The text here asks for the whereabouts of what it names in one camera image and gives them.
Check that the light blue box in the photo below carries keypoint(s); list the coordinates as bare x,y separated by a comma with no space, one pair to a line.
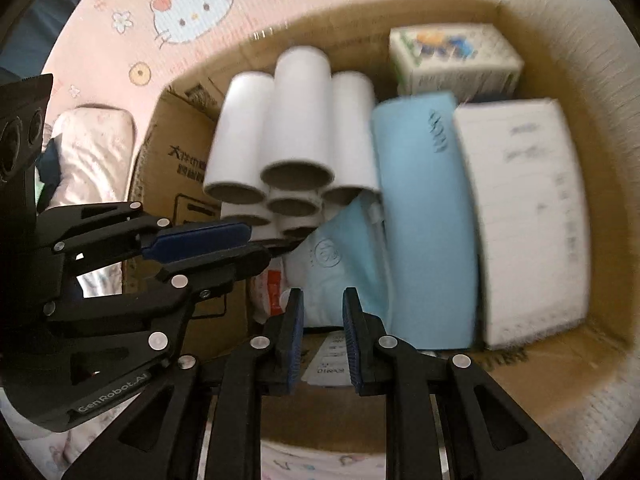
425,210

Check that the white printed box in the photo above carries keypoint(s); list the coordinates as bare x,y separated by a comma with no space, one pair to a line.
525,210

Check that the dark navy cloth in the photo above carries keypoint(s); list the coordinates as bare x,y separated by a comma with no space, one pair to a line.
50,162

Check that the green and white cartoon carton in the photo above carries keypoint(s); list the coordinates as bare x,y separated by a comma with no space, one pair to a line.
450,60

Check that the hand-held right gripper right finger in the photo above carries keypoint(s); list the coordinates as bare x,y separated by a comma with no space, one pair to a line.
350,340

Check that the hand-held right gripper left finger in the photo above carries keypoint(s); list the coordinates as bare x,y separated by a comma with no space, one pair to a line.
295,340

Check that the dark blue curtain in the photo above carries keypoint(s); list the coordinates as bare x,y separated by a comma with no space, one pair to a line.
55,5

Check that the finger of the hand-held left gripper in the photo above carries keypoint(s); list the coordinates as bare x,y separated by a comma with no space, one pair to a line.
225,267
200,240

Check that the pink cat print blanket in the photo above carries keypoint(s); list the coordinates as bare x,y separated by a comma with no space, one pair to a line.
100,45

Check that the pile of white rolls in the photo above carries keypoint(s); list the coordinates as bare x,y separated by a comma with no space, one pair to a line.
300,110

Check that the light blue wipes pack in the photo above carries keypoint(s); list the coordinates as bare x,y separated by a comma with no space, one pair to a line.
340,255

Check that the brown cardboard box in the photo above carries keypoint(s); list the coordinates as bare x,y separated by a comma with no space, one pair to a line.
170,135

